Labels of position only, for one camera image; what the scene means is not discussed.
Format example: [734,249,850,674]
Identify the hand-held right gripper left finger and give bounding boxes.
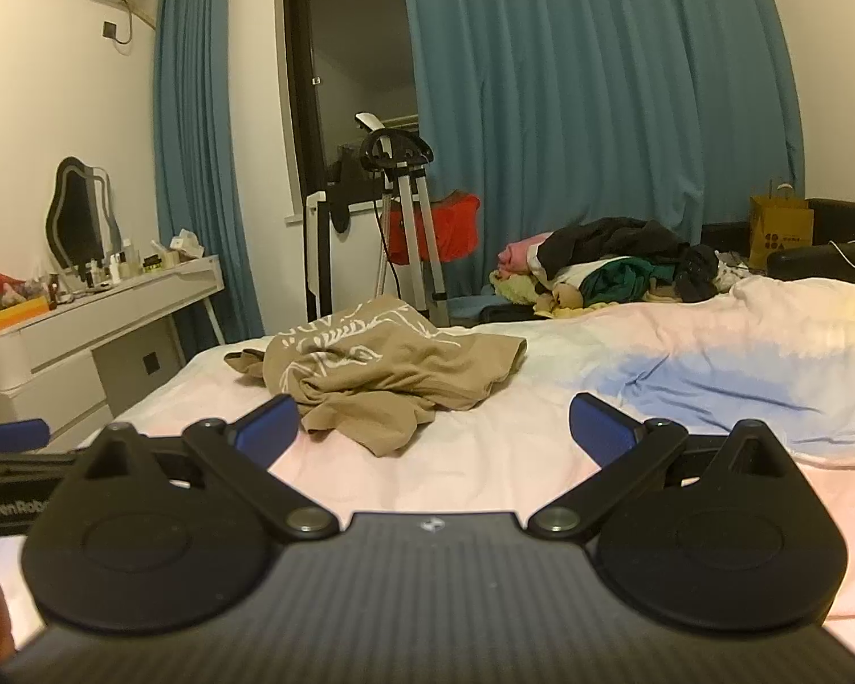
[77,394,341,541]

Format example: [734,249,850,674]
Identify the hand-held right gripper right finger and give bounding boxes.
[527,392,789,541]

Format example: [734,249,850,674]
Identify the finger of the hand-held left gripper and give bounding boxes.
[0,419,51,454]

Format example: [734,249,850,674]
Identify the tan printed t-shirt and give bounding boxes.
[224,294,530,458]

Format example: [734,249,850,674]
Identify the white vanity desk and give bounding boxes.
[0,255,226,454]

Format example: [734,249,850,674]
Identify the pastel tie-dye blanket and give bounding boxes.
[0,274,855,646]

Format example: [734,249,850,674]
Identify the orange storage box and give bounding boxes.
[0,295,51,337]

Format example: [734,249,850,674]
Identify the green garment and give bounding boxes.
[583,260,658,304]

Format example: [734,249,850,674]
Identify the pale yellow cloth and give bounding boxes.
[489,269,546,306]

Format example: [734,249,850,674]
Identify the dark crumpled cloth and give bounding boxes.
[675,243,720,303]

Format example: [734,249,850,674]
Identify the black jacket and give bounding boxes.
[541,217,701,280]

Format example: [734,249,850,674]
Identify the row of cosmetic bottles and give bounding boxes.
[46,241,181,309]

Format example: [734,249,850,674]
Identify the pink cloth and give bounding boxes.
[499,233,555,273]

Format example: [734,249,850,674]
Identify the tissue box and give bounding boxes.
[169,229,207,262]

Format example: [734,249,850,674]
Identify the wavy black-framed mirror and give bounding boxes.
[44,157,124,272]

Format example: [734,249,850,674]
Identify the red cloth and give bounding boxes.
[386,192,483,266]

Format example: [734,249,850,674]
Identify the cardboard box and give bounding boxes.
[748,181,815,272]

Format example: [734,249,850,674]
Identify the narrow blue curtain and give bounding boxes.
[153,0,266,341]

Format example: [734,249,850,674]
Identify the black chair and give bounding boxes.
[699,197,855,284]

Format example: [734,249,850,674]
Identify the wide blue curtain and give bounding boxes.
[399,0,808,302]

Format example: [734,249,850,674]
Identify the dark window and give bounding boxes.
[274,0,420,227]

